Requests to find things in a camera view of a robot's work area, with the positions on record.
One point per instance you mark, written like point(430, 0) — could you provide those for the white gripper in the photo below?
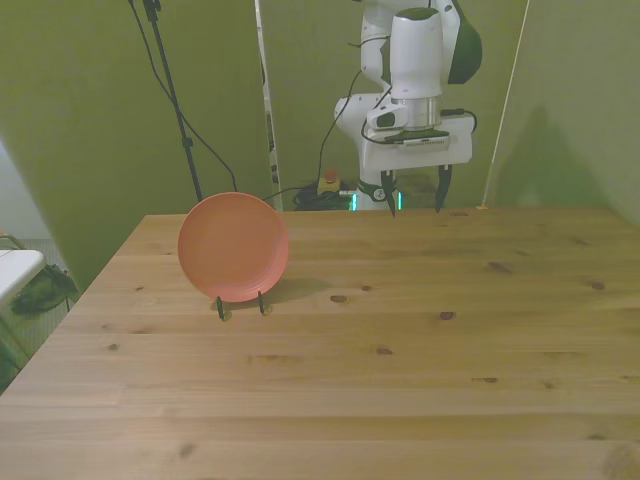
point(457, 145)

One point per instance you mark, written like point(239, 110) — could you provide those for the orange round plate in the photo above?
point(232, 247)

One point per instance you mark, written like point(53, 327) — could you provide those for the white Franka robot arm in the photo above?
point(415, 50)

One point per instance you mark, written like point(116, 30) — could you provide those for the red emergency stop button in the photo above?
point(329, 186)

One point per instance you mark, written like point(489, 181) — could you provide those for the white vertical strip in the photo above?
point(267, 100)

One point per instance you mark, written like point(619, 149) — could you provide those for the dark green bag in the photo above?
point(40, 295)

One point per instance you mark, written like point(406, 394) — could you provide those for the white folding table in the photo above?
point(15, 270)

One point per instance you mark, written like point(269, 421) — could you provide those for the black flat camera module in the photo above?
point(420, 139)

